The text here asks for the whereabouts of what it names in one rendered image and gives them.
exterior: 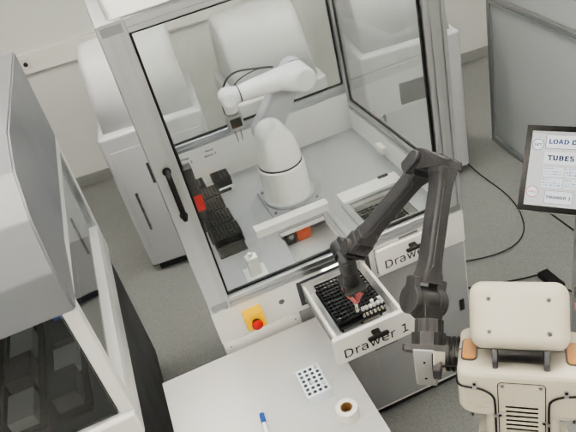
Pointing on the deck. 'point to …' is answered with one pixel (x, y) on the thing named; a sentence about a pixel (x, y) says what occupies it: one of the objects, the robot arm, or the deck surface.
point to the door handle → (175, 194)
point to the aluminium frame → (152, 141)
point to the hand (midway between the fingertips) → (356, 300)
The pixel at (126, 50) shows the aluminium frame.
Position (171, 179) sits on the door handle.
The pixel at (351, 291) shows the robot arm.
